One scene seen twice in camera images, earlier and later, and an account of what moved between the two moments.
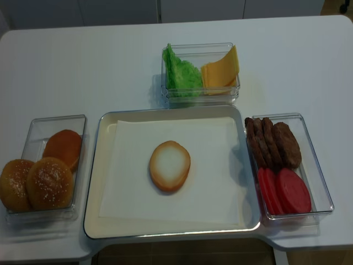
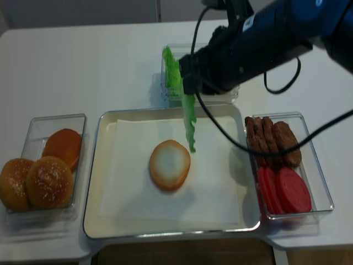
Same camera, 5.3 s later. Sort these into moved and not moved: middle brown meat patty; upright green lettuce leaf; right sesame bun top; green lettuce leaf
Moved: green lettuce leaf
Not moved: right sesame bun top; middle brown meat patty; upright green lettuce leaf
